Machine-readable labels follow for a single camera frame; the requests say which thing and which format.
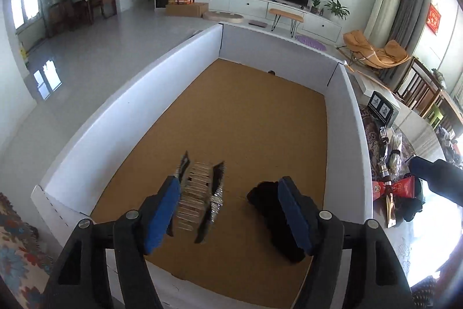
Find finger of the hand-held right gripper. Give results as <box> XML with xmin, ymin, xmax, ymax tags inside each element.
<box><xmin>409</xmin><ymin>156</ymin><xmax>463</xmax><ymax>206</ymax></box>

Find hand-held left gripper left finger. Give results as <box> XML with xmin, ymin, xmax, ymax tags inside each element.
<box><xmin>43</xmin><ymin>176</ymin><xmax>181</xmax><ymax>309</ymax></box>

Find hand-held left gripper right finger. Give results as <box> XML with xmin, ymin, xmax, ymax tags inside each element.
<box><xmin>277</xmin><ymin>176</ymin><xmax>415</xmax><ymax>309</ymax></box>

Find black cloth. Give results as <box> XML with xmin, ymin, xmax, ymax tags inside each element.
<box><xmin>247</xmin><ymin>180</ymin><xmax>315</xmax><ymax>264</ymax></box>

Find silver metal clip packet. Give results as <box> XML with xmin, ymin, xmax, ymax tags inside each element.
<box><xmin>170</xmin><ymin>150</ymin><xmax>227</xmax><ymax>244</ymax></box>

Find large white cork-bottomed box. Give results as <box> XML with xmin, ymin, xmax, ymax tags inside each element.
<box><xmin>31</xmin><ymin>23</ymin><xmax>375</xmax><ymax>309</ymax></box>

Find black soft item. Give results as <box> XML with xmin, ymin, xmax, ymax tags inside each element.
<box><xmin>403</xmin><ymin>179</ymin><xmax>425</xmax><ymax>223</ymax></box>

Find red and gold packet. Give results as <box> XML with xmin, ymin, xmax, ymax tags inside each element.
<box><xmin>372</xmin><ymin>175</ymin><xmax>416</xmax><ymax>201</ymax></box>

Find dark bottle-shaped items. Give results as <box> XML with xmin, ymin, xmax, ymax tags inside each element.
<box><xmin>378</xmin><ymin>126</ymin><xmax>404</xmax><ymax>187</ymax></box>

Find cluttered wooden side table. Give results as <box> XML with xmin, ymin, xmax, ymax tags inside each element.
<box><xmin>430</xmin><ymin>68</ymin><xmax>463</xmax><ymax>165</ymax></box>

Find black printed box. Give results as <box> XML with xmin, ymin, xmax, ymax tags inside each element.
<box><xmin>367</xmin><ymin>91</ymin><xmax>399</xmax><ymax>129</ymax></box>

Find dark wooden slatted chair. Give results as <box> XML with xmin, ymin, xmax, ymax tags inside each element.
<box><xmin>392</xmin><ymin>57</ymin><xmax>444</xmax><ymax>118</ymax></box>

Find white flat board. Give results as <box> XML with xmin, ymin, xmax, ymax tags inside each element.
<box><xmin>352</xmin><ymin>72</ymin><xmax>391</xmax><ymax>96</ymax></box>

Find orange rocking chair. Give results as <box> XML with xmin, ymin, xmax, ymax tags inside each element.
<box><xmin>338</xmin><ymin>30</ymin><xmax>413</xmax><ymax>71</ymax></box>

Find floral patterned cloth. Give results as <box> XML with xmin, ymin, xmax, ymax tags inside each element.
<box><xmin>0</xmin><ymin>192</ymin><xmax>51</xmax><ymax>309</ymax></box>

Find grey curtain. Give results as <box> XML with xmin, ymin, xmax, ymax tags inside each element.
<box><xmin>376</xmin><ymin>0</ymin><xmax>436</xmax><ymax>89</ymax></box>

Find purple floor mat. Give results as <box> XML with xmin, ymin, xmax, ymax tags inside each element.
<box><xmin>295</xmin><ymin>34</ymin><xmax>328</xmax><ymax>52</ymax></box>

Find covered standing air conditioner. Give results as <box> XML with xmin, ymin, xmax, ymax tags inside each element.
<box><xmin>363</xmin><ymin>0</ymin><xmax>403</xmax><ymax>49</ymax></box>

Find large leafy potted plant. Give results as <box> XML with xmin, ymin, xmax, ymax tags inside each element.
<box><xmin>324</xmin><ymin>0</ymin><xmax>350</xmax><ymax>20</ymax></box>

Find wooden bench with metal legs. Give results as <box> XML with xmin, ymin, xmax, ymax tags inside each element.
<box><xmin>268</xmin><ymin>8</ymin><xmax>304</xmax><ymax>38</ymax></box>

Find brown cardboard box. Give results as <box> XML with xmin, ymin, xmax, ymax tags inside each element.
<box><xmin>165</xmin><ymin>2</ymin><xmax>209</xmax><ymax>18</ymax></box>

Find round beige cushion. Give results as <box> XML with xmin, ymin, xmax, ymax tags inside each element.
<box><xmin>203</xmin><ymin>10</ymin><xmax>245</xmax><ymax>23</ymax></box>

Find white television cabinet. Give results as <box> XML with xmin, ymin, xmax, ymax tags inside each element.
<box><xmin>195</xmin><ymin>0</ymin><xmax>342</xmax><ymax>42</ymax></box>

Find red wall hanging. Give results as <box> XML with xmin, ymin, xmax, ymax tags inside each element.
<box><xmin>427</xmin><ymin>3</ymin><xmax>442</xmax><ymax>32</ymax></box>

